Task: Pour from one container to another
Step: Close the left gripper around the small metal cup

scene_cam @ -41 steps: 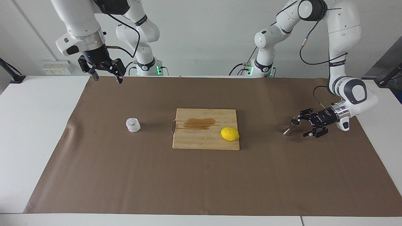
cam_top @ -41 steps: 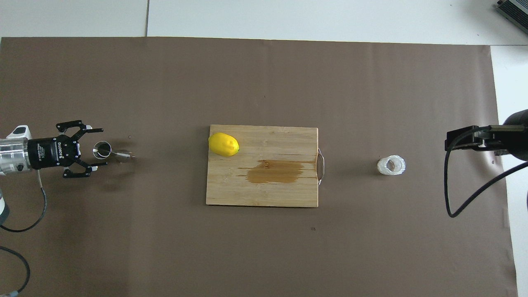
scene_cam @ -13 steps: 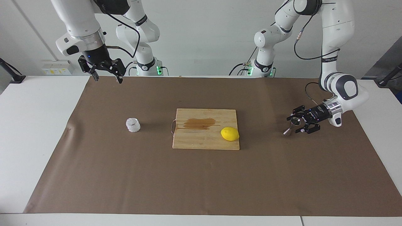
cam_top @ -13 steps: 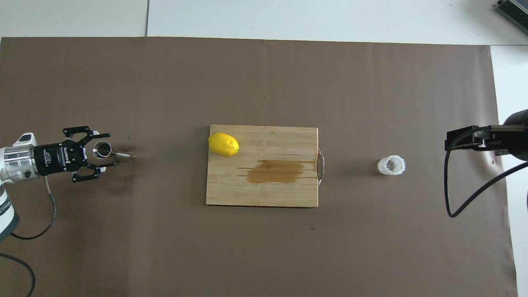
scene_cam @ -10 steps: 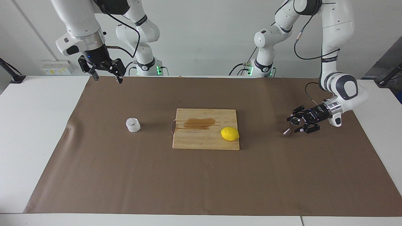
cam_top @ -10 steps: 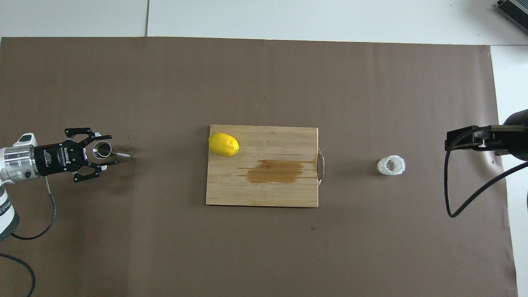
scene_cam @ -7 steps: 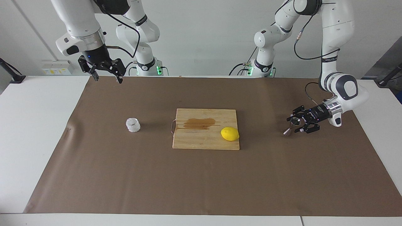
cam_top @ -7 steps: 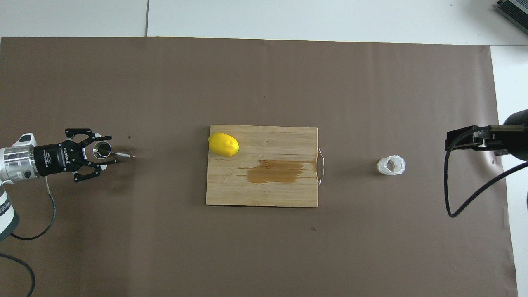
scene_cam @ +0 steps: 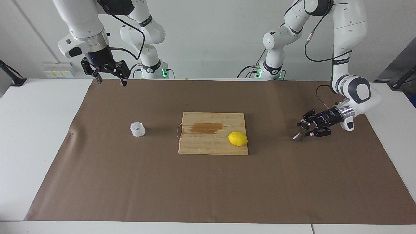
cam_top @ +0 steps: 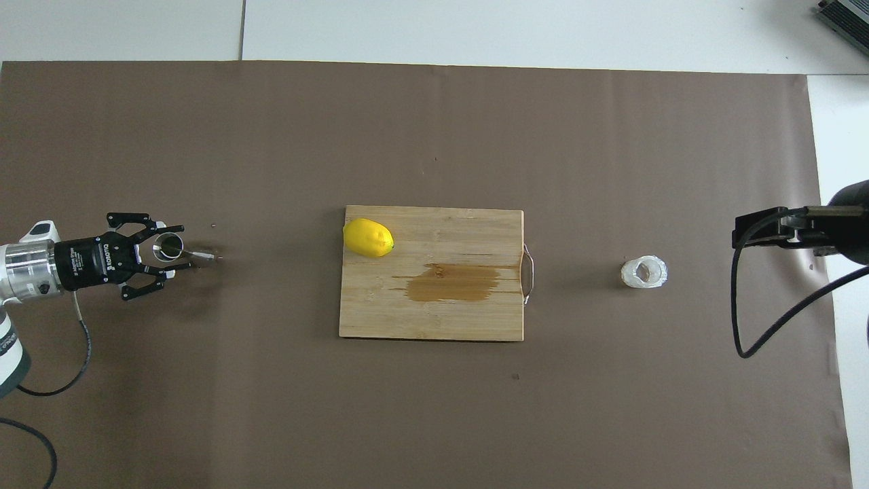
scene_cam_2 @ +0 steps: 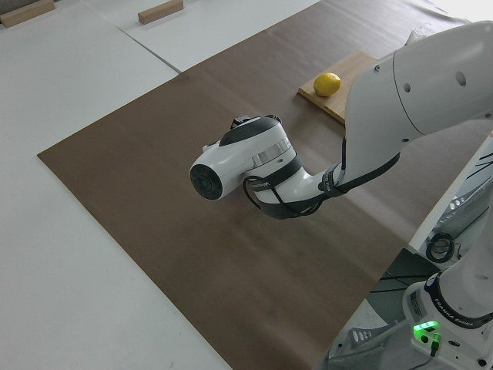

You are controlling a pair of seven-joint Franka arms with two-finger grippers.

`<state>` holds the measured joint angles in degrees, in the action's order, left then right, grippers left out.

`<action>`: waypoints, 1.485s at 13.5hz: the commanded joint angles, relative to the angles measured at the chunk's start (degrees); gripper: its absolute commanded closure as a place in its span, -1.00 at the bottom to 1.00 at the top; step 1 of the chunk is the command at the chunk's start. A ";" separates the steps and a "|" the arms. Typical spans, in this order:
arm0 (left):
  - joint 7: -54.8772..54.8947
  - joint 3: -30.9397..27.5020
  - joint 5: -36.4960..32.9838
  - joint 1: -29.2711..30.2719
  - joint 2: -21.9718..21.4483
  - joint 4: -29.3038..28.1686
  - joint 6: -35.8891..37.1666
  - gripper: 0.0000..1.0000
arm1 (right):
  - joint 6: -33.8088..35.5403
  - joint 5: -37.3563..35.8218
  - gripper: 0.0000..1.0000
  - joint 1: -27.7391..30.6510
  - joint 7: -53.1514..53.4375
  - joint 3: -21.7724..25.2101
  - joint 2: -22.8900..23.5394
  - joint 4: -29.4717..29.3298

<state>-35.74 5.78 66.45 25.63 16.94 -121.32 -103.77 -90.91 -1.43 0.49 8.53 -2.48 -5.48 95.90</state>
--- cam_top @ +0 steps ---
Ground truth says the wooden cutting board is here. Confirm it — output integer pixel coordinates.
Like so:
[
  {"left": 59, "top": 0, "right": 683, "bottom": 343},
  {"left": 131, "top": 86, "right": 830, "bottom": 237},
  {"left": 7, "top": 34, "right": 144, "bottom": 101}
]
[{"left": 339, "top": 206, "right": 535, "bottom": 342}]

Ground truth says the clear plastic cup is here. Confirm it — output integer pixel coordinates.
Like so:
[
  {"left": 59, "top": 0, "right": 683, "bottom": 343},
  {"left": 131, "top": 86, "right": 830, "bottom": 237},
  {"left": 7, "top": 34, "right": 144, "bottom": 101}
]
[{"left": 621, "top": 255, "right": 668, "bottom": 289}]

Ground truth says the arm gripper cable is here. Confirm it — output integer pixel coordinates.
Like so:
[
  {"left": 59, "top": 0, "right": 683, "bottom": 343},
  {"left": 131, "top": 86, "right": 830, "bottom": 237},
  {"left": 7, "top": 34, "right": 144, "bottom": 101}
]
[
  {"left": 731, "top": 211, "right": 869, "bottom": 359},
  {"left": 0, "top": 291, "right": 92, "bottom": 489}
]

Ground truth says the right arm gripper cable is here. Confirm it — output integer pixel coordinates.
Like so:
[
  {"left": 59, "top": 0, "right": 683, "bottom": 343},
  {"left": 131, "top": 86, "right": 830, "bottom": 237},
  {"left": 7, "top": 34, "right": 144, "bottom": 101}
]
[{"left": 731, "top": 211, "right": 869, "bottom": 359}]

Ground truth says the steel cocktail jigger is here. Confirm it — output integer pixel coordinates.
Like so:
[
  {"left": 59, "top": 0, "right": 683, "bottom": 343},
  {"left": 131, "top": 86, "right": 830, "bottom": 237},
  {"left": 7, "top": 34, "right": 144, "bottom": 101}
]
[{"left": 152, "top": 232, "right": 222, "bottom": 270}]

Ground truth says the brown paper table mat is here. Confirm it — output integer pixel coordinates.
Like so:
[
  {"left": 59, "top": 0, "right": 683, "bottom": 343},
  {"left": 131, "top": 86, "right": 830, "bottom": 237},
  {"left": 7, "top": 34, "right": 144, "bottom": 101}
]
[{"left": 0, "top": 60, "right": 853, "bottom": 489}]

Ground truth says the grey ribbed metal device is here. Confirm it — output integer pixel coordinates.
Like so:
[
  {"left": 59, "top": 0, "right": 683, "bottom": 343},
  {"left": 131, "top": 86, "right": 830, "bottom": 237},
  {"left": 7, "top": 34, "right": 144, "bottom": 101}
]
[{"left": 817, "top": 0, "right": 869, "bottom": 56}]

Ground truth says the yellow lemon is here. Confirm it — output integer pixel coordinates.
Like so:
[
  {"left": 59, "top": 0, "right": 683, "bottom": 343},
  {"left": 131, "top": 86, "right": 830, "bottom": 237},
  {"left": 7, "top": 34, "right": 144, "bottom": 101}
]
[{"left": 343, "top": 218, "right": 395, "bottom": 258}]

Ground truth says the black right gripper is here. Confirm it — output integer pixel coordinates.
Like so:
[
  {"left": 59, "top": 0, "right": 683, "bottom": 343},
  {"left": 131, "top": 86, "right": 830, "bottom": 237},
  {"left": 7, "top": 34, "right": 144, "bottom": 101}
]
[{"left": 732, "top": 180, "right": 869, "bottom": 266}]

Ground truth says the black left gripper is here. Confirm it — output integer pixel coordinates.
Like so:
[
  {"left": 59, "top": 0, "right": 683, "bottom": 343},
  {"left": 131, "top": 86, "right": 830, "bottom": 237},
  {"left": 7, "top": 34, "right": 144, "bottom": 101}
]
[{"left": 54, "top": 213, "right": 194, "bottom": 302}]

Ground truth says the left arm gripper cable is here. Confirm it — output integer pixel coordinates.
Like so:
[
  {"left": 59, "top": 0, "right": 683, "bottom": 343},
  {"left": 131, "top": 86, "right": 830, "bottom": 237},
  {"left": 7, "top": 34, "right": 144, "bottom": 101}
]
[{"left": 0, "top": 291, "right": 92, "bottom": 489}]

